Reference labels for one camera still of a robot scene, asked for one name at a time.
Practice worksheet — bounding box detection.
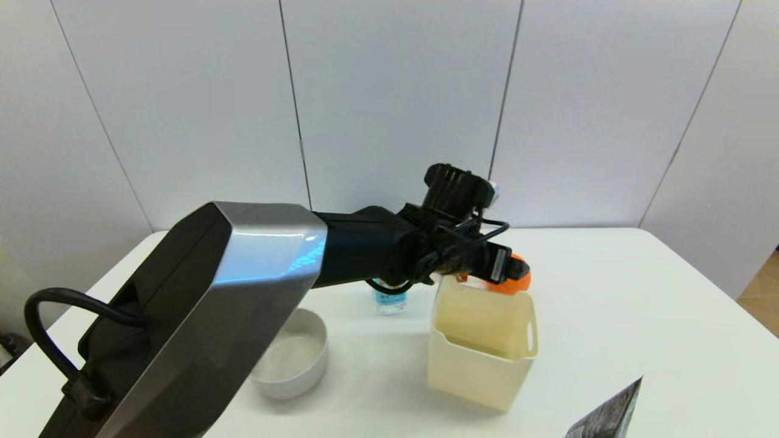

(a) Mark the orange fruit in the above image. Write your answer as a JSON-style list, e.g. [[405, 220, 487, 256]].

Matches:
[[487, 254, 532, 296]]

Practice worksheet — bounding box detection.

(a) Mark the cream plastic storage basket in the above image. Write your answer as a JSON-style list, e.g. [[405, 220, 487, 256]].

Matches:
[[427, 275, 539, 413]]

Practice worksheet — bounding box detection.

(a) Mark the clear water bottle blue label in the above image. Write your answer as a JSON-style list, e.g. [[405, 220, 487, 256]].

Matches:
[[372, 279, 410, 316]]

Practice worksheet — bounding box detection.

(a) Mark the grey round bowl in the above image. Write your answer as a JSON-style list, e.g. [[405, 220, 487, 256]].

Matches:
[[250, 308, 330, 400]]

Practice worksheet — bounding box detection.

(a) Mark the dark object on floor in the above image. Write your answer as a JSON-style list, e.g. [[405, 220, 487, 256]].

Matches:
[[0, 332, 29, 372]]

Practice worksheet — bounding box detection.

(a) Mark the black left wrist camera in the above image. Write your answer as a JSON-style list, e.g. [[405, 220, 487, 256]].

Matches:
[[422, 163, 497, 223]]

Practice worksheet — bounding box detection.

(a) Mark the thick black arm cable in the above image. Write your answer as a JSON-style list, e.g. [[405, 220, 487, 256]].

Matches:
[[24, 288, 147, 405]]

